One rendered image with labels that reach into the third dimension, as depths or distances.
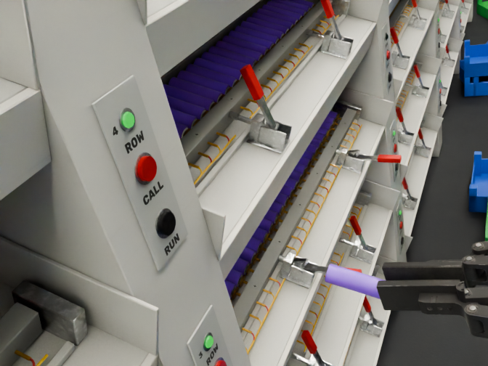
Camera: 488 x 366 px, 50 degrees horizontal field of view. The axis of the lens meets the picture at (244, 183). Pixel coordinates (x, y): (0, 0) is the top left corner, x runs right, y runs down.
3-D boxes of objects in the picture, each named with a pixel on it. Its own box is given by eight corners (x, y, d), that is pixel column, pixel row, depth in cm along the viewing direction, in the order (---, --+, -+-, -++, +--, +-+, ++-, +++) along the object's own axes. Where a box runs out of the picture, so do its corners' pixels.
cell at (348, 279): (330, 261, 49) (399, 282, 47) (330, 266, 51) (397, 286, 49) (324, 279, 49) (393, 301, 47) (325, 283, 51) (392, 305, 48)
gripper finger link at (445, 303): (486, 305, 43) (485, 332, 41) (423, 304, 45) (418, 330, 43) (483, 292, 42) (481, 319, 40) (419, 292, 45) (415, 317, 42)
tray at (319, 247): (379, 145, 99) (393, 102, 93) (258, 429, 55) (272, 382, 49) (281, 113, 104) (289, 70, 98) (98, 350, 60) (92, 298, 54)
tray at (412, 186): (433, 142, 170) (448, 106, 162) (400, 265, 126) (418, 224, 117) (372, 123, 175) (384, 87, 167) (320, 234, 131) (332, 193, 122)
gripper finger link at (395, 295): (466, 305, 44) (465, 311, 44) (385, 304, 48) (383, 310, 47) (460, 279, 43) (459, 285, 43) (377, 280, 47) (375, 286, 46)
